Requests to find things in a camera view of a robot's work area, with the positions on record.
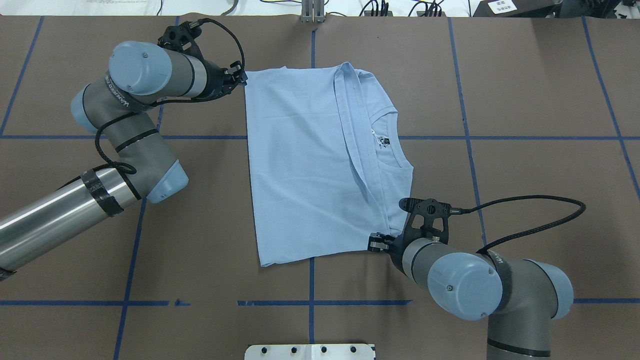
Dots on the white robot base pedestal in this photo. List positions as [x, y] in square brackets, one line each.
[326, 351]

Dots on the light blue t-shirt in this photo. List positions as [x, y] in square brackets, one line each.
[326, 163]

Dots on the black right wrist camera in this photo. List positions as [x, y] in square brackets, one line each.
[427, 219]

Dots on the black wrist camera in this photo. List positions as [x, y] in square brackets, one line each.
[427, 219]
[181, 39]

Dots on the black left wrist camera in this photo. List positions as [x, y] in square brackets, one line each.
[181, 39]

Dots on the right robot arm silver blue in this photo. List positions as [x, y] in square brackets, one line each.
[520, 298]

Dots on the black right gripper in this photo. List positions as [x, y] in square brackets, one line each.
[396, 248]

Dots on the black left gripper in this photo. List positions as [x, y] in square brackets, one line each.
[215, 80]

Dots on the black box with label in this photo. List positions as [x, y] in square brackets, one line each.
[516, 8]

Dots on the aluminium frame post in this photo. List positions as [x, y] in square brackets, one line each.
[313, 11]

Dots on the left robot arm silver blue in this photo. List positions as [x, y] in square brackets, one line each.
[137, 161]

